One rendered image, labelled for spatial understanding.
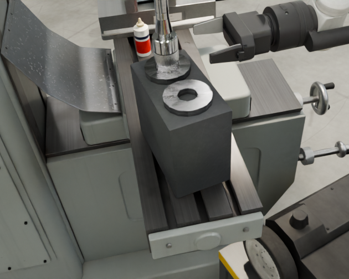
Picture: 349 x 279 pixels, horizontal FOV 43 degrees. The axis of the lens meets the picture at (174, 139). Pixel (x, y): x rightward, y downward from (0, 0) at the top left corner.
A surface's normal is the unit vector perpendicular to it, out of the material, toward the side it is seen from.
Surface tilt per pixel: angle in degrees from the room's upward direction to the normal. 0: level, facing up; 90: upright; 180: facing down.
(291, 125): 90
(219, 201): 0
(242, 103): 90
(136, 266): 0
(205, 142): 90
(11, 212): 89
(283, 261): 37
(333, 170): 0
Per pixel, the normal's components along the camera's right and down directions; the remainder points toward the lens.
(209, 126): 0.37, 0.63
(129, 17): 0.15, 0.69
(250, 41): 0.13, -0.03
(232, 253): -0.07, -0.71
